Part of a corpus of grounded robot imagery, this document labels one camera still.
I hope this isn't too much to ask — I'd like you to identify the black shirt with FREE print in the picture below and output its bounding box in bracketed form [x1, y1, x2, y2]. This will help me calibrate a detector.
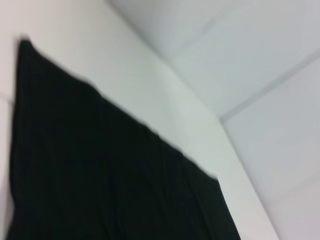
[4, 38, 243, 240]

